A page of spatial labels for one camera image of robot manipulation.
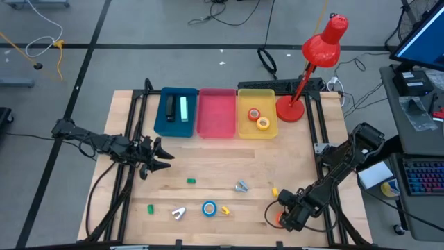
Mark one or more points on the red tape roll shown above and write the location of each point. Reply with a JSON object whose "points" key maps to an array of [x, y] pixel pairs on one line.
{"points": [[249, 114]]}

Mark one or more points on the backlit rainbow keyboard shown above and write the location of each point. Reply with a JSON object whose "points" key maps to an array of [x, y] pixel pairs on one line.
{"points": [[425, 178]]}

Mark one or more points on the black power strip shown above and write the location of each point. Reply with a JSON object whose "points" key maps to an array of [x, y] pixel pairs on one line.
{"points": [[263, 84]]}

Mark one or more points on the black floor fan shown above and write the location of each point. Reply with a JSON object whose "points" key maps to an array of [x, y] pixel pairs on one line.
{"points": [[409, 21]]}

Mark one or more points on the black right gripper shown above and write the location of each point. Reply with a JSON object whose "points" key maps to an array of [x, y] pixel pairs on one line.
{"points": [[295, 212]]}

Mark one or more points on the clear plastic bag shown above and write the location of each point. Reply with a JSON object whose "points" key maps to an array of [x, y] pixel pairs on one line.
{"points": [[416, 114]]}

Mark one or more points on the grey floor bar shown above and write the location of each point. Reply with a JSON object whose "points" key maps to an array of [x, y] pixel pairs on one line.
{"points": [[15, 82]]}

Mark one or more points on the red desk lamp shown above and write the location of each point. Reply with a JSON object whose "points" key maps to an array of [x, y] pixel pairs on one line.
{"points": [[289, 109]]}

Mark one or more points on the computer monitor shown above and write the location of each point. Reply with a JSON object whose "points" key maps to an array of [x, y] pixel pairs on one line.
{"points": [[423, 45]]}

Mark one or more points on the yellow staple remover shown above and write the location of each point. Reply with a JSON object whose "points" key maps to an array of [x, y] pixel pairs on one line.
{"points": [[225, 210], [274, 191]]}

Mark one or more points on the orange tape roll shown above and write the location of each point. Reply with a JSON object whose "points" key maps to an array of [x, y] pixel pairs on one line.
{"points": [[278, 218]]}

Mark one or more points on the black desk caster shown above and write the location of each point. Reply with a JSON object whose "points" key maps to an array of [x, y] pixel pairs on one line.
{"points": [[399, 229]]}

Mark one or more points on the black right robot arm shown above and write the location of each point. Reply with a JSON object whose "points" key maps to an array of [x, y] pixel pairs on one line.
{"points": [[343, 163]]}

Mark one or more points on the white box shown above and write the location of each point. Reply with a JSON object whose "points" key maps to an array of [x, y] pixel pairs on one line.
{"points": [[376, 175]]}

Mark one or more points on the green staple remover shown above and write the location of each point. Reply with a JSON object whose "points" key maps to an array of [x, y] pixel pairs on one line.
{"points": [[150, 209], [191, 181]]}

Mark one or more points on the white staple remover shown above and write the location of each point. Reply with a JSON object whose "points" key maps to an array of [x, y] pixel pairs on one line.
{"points": [[178, 214]]}

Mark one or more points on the yellow plastic bin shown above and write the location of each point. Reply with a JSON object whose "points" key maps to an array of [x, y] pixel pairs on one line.
{"points": [[249, 130]]}

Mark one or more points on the mint green stapler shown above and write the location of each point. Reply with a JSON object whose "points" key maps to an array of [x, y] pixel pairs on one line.
{"points": [[184, 109]]}

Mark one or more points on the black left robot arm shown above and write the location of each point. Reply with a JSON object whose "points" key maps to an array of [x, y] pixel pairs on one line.
{"points": [[97, 142]]}

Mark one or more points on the red tool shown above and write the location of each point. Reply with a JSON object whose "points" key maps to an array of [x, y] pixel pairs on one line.
{"points": [[440, 114]]}

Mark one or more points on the small black computer box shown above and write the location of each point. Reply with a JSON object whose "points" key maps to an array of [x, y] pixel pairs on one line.
{"points": [[412, 83]]}

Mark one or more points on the silver grey staple remover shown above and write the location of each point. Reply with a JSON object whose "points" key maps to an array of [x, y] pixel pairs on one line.
{"points": [[241, 188]]}

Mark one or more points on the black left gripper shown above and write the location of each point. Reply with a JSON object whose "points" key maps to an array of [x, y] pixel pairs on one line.
{"points": [[144, 152]]}

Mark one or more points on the black stapler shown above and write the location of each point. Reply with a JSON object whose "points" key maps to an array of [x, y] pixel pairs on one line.
{"points": [[170, 107]]}

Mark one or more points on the grey desk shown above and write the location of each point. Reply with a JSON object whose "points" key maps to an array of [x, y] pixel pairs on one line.
{"points": [[426, 146]]}

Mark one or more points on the blue plastic bin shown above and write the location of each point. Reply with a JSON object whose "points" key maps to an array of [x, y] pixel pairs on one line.
{"points": [[175, 130]]}

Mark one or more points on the black aluminium table frame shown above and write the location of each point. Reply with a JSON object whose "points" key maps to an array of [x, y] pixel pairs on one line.
{"points": [[137, 92]]}

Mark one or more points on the pink plastic bin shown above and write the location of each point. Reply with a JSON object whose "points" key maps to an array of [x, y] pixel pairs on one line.
{"points": [[216, 112]]}

